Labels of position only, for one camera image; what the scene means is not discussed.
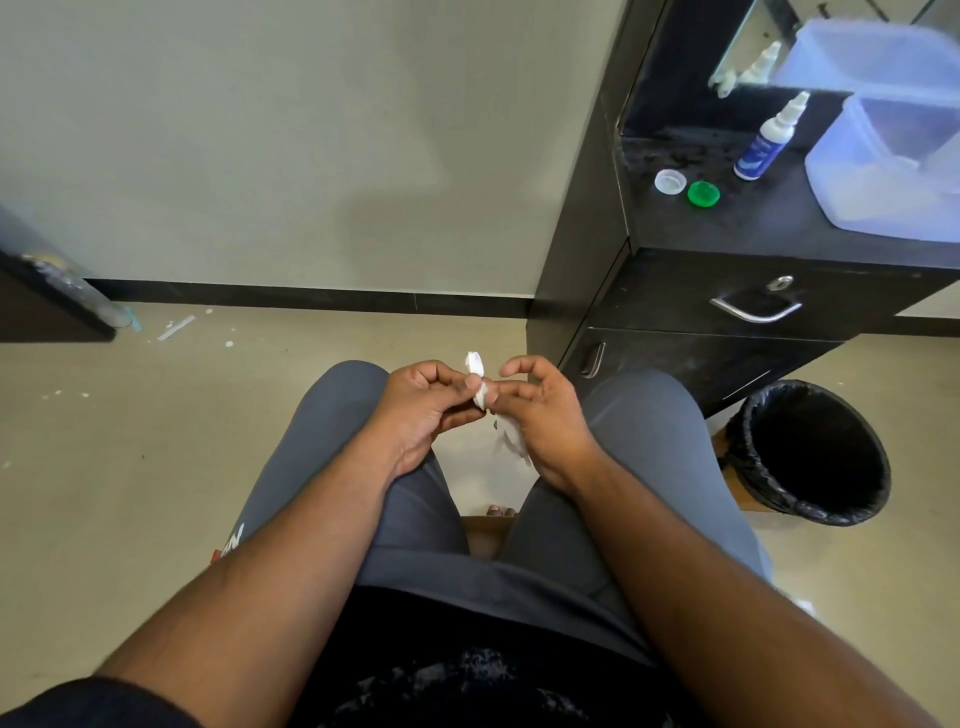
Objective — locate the person's right hand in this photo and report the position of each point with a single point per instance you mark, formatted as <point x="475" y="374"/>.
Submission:
<point x="559" y="427"/>

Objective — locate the person's left hand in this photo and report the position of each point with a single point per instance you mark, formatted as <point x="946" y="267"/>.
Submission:
<point x="409" y="420"/>

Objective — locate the white tissue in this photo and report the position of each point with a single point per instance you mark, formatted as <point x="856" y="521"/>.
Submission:
<point x="514" y="439"/>

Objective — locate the white contact lens case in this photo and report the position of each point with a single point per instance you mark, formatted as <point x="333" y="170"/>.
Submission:
<point x="474" y="364"/>

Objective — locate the white clear lens cap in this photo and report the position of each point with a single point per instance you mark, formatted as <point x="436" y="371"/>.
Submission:
<point x="670" y="182"/>

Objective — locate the green lens cap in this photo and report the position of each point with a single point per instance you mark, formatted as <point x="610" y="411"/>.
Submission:
<point x="703" y="194"/>

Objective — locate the blue white solution bottle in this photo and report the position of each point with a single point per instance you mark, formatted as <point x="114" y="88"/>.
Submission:
<point x="757" y="154"/>

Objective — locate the person's right forearm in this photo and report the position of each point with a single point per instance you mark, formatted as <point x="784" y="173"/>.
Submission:
<point x="712" y="615"/>

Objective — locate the person's left forearm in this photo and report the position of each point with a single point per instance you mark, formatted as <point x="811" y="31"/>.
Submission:
<point x="277" y="592"/>

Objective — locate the person's foot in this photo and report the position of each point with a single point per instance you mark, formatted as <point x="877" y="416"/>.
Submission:
<point x="501" y="512"/>

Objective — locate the brown wooden stool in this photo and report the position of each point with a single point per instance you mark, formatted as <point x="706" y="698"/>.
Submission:
<point x="480" y="536"/>

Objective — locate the black dresser cabinet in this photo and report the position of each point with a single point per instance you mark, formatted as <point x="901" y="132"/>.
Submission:
<point x="675" y="360"/>

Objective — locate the grey trousers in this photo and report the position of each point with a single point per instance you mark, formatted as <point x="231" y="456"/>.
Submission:
<point x="465" y="577"/>

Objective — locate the dark shirt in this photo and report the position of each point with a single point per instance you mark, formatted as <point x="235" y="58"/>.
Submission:
<point x="420" y="660"/>

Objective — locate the white floor scrap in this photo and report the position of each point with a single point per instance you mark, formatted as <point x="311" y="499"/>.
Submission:
<point x="177" y="328"/>

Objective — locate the black lined trash bin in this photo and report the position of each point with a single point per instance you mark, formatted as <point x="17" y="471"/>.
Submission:
<point x="810" y="457"/>

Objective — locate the silver drawer lock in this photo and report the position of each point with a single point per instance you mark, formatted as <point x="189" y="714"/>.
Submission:
<point x="780" y="283"/>

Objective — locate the clear plastic wrap strip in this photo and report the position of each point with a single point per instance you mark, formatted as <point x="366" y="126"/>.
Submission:
<point x="82" y="292"/>

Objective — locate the clear blue plastic container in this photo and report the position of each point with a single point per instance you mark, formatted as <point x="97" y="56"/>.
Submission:
<point x="862" y="195"/>

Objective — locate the dark wooden panel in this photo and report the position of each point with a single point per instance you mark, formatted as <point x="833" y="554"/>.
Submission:
<point x="37" y="315"/>

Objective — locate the dresser mirror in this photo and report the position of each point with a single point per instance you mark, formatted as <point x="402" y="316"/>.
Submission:
<point x="750" y="45"/>

